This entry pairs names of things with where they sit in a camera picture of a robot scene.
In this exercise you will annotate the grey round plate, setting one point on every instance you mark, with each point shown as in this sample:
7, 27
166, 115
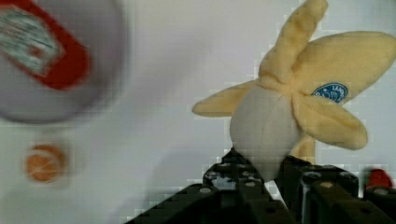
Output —
100, 27

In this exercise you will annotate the red ketchup bottle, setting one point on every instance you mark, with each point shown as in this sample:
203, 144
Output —
36, 43

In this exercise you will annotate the orange slice toy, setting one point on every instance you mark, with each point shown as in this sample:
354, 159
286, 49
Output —
45, 163

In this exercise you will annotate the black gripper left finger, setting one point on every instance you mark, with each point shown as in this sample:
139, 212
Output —
232, 192

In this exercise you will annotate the red strawberry toy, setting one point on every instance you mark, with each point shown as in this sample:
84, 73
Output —
378, 177

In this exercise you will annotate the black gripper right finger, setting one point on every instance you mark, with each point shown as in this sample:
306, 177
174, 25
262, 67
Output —
326, 194

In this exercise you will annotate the yellow plush peeled banana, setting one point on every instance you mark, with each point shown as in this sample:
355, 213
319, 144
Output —
298, 96

